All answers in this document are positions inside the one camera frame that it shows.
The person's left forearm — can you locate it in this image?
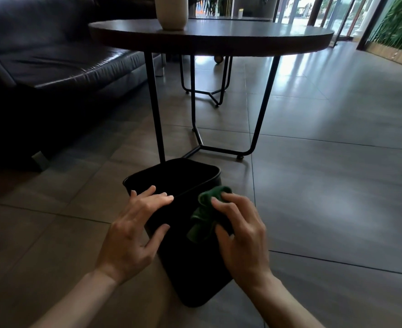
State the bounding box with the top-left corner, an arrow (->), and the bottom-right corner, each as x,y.
30,268 -> 121,328

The large round dark side table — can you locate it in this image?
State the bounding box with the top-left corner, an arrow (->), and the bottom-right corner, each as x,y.
88,18 -> 335,164

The person's right forearm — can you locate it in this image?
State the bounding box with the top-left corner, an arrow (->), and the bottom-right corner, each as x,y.
250,273 -> 325,328

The green potted plant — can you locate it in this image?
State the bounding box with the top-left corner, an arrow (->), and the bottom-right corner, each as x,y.
195,0 -> 229,16

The small round dark side table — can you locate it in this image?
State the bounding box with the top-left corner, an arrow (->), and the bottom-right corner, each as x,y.
180,15 -> 274,108

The black leather sofa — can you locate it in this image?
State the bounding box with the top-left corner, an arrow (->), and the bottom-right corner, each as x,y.
0,0 -> 164,172

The white ceramic vase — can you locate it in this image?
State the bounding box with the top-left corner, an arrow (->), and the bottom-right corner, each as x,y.
154,0 -> 189,31

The person's right hand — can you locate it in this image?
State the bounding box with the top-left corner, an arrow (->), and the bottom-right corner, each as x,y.
210,192 -> 274,288

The green plant wall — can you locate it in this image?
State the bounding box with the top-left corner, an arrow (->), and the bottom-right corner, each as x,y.
370,0 -> 402,54

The person's left hand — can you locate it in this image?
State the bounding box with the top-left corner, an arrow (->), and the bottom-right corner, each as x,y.
95,185 -> 175,284

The black plastic waste bin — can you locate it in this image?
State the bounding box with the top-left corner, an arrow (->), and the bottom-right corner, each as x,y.
122,158 -> 236,308

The wooden planter box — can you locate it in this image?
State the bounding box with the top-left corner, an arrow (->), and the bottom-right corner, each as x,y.
365,41 -> 402,71

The green cleaning cloth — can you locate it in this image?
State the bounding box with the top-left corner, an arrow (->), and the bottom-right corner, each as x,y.
186,186 -> 236,245

